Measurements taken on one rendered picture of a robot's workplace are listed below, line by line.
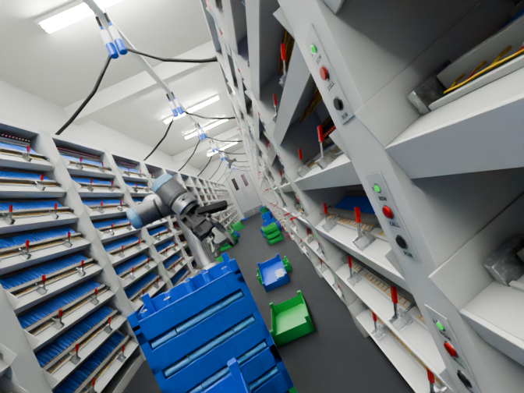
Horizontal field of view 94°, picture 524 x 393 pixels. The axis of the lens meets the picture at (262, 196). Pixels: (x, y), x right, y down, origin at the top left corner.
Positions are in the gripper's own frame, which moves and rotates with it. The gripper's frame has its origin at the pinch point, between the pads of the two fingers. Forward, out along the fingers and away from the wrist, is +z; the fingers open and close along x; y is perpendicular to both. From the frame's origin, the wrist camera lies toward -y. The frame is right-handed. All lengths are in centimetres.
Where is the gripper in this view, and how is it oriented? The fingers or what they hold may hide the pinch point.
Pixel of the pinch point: (232, 241)
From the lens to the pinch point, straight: 91.5
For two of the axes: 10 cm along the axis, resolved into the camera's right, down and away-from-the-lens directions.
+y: -6.4, 6.2, -4.5
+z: 7.5, 6.5, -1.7
